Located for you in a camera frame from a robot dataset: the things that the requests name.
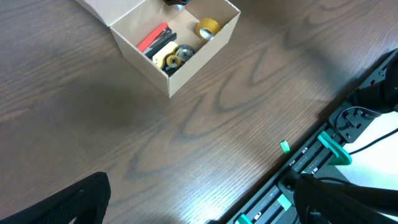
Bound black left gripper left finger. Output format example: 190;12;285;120
1;172;111;224

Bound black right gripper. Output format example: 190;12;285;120
163;0;190;6

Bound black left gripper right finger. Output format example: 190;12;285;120
294;174;397;224

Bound brown cardboard box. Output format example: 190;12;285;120
77;0;241;97

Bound clear yellow tape roll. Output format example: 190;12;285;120
195;17;221;41

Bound correction tape dispenser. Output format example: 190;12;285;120
162;44;196;76

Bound yellow sticky note pad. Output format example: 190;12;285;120
152;41;178;68

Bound blue white staples box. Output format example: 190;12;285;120
174;4;185;11

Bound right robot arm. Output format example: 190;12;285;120
196;1;397;116

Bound small green clip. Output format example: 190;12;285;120
280;141;290;154

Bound black mounting rail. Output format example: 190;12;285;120
219;50;397;224

